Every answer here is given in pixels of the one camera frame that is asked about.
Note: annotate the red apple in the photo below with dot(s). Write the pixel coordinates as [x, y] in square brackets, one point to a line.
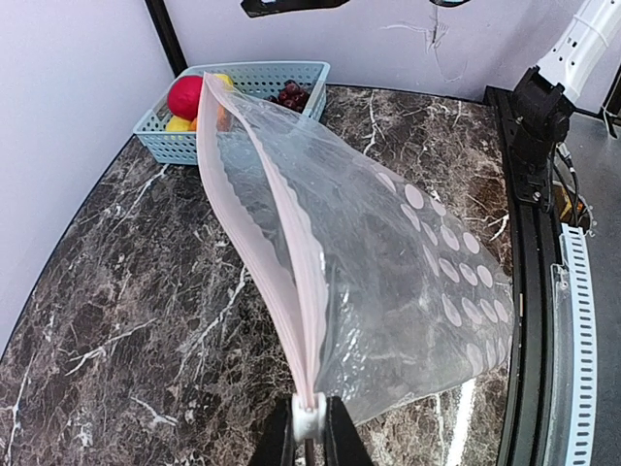
[184, 97]

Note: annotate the clear zip top bag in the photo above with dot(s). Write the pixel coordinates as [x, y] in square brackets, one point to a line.
[378, 293]

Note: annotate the light blue cable duct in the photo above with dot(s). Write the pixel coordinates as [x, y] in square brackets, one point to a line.
[574, 371]

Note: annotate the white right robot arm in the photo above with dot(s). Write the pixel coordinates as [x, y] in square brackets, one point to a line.
[535, 116]

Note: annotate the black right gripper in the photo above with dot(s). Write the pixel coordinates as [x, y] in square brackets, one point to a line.
[260, 8]

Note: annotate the orange fruit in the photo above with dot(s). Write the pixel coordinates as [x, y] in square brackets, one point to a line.
[222, 122]

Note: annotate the black frame post right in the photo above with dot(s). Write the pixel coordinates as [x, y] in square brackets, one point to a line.
[167, 35]

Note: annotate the black front rail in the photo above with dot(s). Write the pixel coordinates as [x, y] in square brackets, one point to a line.
[534, 230]

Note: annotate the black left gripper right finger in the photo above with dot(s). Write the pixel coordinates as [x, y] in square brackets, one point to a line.
[342, 444]

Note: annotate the dark purple grapes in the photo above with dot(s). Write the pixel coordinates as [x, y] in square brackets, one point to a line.
[292, 96]

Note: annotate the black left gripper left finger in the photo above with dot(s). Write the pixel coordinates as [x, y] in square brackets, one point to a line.
[277, 445]

